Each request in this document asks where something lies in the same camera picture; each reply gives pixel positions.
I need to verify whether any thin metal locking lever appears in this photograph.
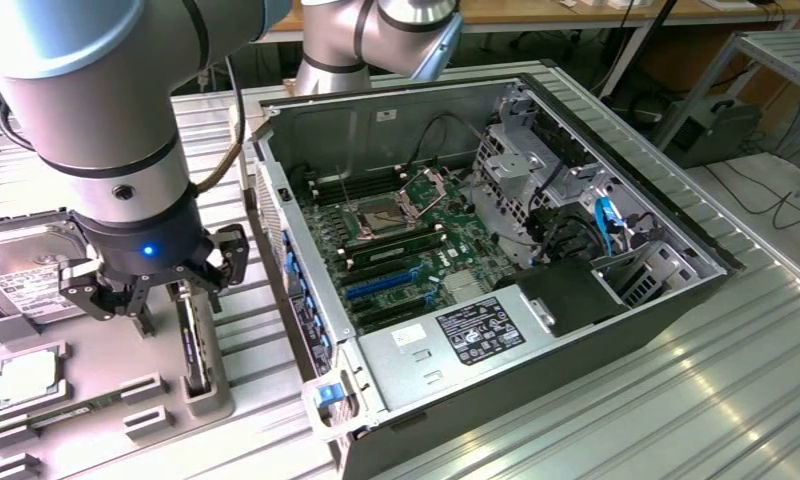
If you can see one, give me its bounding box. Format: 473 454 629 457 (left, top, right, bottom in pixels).
336 162 360 211

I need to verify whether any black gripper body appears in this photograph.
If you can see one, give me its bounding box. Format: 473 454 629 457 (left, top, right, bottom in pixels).
71 192 207 301

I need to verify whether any metal socket cover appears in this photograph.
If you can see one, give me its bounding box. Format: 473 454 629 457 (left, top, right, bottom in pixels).
396 167 461 211

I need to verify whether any wooden desk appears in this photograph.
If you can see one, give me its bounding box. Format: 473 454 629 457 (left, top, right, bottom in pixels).
245 7 307 46
462 0 800 96

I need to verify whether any metal disk bay cage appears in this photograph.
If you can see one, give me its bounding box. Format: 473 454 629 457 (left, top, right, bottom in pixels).
472 84 618 261

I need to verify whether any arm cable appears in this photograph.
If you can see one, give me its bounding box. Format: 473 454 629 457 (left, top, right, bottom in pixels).
190 52 249 195

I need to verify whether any grey power supply unit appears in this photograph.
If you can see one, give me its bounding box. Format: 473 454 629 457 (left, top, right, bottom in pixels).
356 288 565 419

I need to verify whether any hard disk with blue caddy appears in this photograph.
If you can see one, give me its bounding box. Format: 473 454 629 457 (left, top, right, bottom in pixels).
0 212 98 321

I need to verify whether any CPU socket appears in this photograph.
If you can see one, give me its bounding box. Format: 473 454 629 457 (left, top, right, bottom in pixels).
352 197 418 234

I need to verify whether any black cable on white surface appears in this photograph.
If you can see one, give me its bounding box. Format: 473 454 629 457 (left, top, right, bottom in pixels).
705 162 800 229

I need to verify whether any blue expansion slot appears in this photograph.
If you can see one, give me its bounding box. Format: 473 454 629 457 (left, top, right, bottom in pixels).
344 269 420 301

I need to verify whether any blue wire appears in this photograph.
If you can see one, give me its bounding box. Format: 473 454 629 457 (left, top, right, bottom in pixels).
592 197 618 259

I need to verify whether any black plastic shroud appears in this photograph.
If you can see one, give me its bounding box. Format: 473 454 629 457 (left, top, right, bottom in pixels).
512 259 632 339

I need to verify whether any silver chipset heatsink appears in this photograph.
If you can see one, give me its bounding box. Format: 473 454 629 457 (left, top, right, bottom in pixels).
442 272 492 300

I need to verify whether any black wire bundle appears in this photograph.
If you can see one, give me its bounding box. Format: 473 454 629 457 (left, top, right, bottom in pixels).
525 207 601 264

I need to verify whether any green motherboard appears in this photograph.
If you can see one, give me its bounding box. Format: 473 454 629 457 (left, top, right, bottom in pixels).
295 164 508 336

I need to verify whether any black looped wire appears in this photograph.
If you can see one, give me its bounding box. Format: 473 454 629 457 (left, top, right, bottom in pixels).
402 113 474 169

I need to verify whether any grey parts rack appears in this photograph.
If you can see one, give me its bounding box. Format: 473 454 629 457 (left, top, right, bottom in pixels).
0 279 235 480

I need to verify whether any black open PC case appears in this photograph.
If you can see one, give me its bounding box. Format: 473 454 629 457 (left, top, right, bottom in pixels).
227 59 745 480

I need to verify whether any green RAM stick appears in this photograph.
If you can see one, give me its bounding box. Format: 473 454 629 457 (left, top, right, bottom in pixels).
29 392 125 431

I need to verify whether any installed RAM stick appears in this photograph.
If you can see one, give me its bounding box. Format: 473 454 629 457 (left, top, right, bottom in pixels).
346 244 449 267

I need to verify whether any silver CPU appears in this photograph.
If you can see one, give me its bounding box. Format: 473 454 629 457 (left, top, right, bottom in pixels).
0 349 65 401

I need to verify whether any black equipment box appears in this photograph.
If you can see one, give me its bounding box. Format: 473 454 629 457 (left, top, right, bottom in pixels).
665 97 765 169

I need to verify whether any graphics card with metal bracket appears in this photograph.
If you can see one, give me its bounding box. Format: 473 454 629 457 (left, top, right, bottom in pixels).
166 282 213 396

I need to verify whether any metal slat side table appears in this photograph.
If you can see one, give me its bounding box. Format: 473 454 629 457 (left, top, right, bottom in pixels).
656 29 800 151

